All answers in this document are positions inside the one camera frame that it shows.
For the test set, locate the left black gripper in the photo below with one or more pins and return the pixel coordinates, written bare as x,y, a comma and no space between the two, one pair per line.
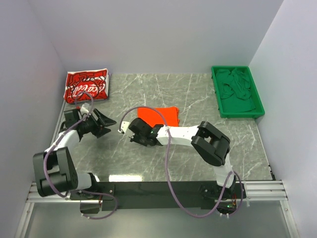
97,124

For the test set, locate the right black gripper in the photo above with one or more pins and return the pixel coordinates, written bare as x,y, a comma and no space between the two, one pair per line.
133,132

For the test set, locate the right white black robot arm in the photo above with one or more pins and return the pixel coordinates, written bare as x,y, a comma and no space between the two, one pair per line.
210,143

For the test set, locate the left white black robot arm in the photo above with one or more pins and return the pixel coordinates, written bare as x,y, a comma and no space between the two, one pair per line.
54,169

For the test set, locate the red white printed folded t-shirt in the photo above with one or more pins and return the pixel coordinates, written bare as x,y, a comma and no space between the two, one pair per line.
94,82

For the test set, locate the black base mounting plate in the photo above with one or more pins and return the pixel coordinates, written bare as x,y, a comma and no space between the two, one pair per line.
156,195

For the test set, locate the green plastic bin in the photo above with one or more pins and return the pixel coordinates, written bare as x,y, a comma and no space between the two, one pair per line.
257,112

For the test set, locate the green t-shirt in bin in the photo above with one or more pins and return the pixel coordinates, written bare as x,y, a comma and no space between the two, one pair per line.
235,91

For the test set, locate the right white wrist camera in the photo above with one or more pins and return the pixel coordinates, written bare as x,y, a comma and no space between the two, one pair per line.
124,127

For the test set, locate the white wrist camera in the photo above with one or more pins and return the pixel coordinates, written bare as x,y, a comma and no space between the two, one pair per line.
85,109
124,127

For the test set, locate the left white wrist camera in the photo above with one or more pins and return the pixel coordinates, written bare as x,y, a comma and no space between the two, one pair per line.
85,109

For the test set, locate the aluminium rail frame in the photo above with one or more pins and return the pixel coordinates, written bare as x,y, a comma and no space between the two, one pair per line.
255,191

